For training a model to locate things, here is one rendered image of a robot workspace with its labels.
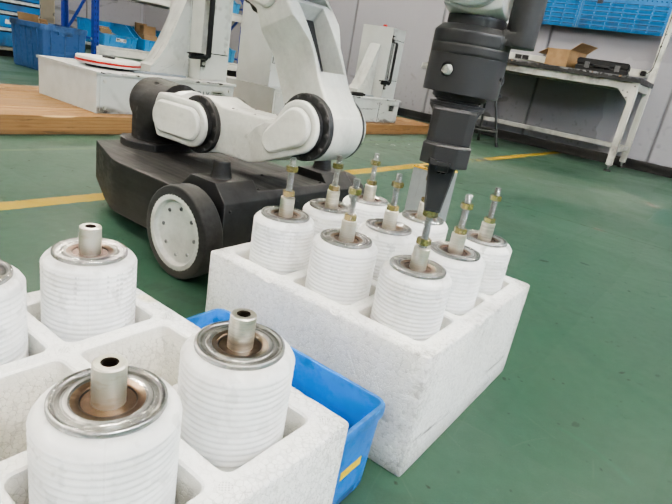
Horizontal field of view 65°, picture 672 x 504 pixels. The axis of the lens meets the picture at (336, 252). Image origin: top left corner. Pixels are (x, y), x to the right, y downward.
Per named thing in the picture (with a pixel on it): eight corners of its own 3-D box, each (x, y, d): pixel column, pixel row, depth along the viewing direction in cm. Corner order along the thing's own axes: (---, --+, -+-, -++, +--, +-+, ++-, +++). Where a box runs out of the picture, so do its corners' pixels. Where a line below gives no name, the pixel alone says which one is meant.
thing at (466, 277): (434, 338, 91) (459, 240, 85) (469, 369, 83) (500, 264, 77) (387, 343, 87) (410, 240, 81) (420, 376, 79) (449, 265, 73)
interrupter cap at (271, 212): (314, 216, 85) (314, 212, 85) (302, 228, 78) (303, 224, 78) (269, 206, 86) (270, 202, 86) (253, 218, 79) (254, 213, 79)
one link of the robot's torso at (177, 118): (149, 137, 140) (152, 86, 136) (209, 137, 156) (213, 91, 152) (199, 155, 130) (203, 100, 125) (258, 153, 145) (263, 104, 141)
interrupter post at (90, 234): (73, 253, 57) (73, 224, 56) (94, 249, 59) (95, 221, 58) (85, 260, 56) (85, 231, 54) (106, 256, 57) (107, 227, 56)
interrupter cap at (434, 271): (392, 276, 66) (393, 271, 66) (386, 255, 73) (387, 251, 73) (451, 285, 66) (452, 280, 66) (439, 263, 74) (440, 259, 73)
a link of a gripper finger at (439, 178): (419, 207, 66) (430, 158, 64) (444, 213, 65) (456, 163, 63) (418, 210, 64) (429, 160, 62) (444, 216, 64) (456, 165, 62)
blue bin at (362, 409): (153, 402, 74) (157, 327, 70) (213, 374, 83) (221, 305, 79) (318, 532, 58) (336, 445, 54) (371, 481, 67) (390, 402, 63)
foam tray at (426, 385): (200, 350, 88) (209, 250, 82) (338, 294, 119) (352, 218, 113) (398, 479, 68) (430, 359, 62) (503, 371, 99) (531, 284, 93)
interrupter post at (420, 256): (409, 272, 69) (414, 248, 67) (406, 265, 71) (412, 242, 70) (427, 274, 69) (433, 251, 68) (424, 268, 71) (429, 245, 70)
